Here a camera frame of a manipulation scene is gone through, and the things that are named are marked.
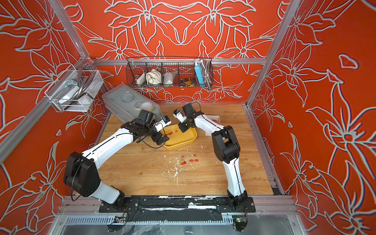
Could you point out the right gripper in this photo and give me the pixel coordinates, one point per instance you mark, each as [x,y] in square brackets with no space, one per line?
[183,129]

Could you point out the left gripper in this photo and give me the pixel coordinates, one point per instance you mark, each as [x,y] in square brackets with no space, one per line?
[156,138]

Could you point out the yellow plastic tray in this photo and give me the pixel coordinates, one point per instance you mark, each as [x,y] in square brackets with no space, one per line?
[177,138]

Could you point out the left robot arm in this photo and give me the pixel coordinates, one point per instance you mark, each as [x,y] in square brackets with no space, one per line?
[81,173]

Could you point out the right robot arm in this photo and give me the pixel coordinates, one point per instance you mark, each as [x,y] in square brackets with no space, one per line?
[226,148]

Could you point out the white square box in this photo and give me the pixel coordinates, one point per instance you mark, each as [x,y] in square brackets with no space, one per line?
[212,124]

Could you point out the clear lidded storage container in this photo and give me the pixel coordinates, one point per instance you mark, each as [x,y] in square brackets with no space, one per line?
[124,102]

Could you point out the blue box in basket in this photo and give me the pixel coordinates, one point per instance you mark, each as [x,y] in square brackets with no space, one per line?
[199,70]

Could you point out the yellow tape roll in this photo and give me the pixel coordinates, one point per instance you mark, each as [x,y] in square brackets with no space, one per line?
[147,106]

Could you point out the white cloth in basket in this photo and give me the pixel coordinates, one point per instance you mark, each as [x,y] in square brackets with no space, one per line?
[153,77]

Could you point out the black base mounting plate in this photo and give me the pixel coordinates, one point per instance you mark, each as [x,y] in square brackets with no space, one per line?
[221,204]

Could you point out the black wire wall basket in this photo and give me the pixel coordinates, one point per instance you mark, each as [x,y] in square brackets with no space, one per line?
[177,72]

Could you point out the clear wall-mounted bin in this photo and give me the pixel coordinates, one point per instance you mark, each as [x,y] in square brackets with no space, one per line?
[74,90]

